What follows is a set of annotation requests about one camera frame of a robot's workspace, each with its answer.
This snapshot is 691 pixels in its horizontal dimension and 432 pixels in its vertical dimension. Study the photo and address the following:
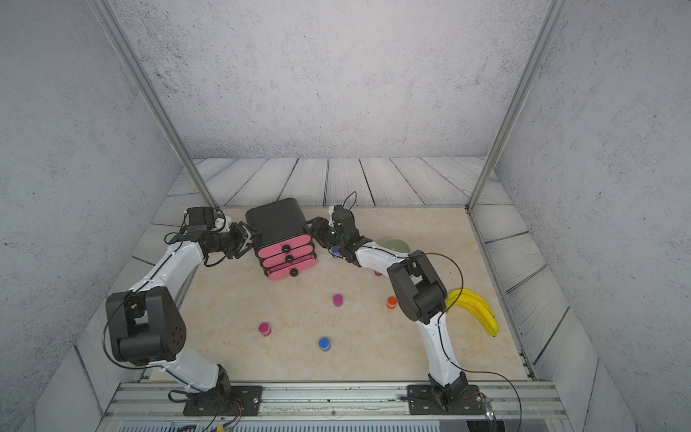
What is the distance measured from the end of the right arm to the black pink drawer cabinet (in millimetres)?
50

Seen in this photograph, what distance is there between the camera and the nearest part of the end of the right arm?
77 centimetres

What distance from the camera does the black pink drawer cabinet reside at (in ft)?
2.96
